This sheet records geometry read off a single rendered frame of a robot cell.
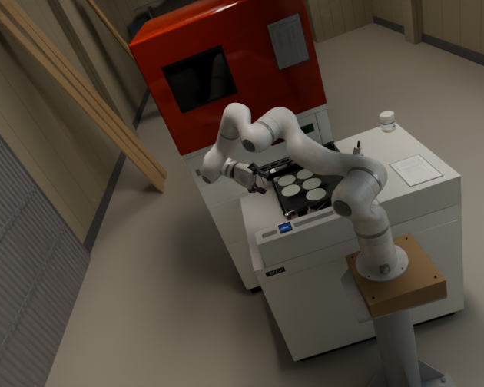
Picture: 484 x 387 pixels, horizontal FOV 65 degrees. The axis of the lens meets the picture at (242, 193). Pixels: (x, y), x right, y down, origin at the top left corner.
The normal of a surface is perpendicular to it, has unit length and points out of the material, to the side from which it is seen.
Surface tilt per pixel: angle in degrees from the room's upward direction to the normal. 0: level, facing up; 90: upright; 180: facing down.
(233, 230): 90
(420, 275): 4
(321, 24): 90
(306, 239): 90
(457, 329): 0
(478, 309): 0
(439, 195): 90
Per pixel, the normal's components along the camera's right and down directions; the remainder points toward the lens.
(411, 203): 0.11, 0.52
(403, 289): -0.37, -0.79
